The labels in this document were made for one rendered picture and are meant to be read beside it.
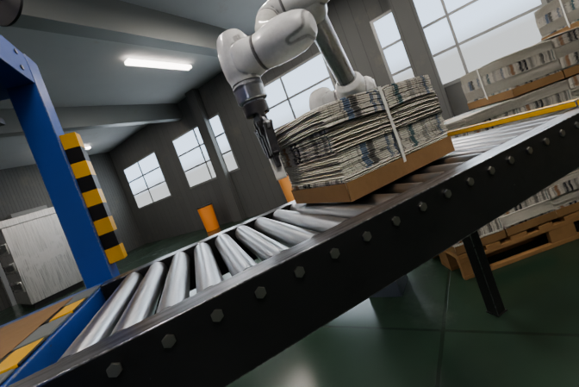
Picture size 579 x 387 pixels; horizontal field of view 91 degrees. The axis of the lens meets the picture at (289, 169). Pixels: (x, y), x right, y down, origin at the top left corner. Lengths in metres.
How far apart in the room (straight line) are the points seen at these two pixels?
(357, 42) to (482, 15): 1.70
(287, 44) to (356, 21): 4.59
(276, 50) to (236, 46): 0.12
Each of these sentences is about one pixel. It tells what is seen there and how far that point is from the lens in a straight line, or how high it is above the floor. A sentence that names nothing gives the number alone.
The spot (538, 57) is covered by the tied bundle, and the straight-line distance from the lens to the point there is 2.10.
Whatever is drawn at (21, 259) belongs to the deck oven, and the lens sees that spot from 7.48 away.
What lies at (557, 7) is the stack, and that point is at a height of 1.24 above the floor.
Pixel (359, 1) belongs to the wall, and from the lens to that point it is 5.43.
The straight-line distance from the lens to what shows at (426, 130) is 0.84.
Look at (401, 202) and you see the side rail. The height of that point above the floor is 0.80.
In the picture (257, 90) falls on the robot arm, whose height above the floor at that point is 1.15.
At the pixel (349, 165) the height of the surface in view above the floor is 0.88.
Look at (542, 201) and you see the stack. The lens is 2.06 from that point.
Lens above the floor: 0.94
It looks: 2 degrees down
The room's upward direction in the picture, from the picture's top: 20 degrees counter-clockwise
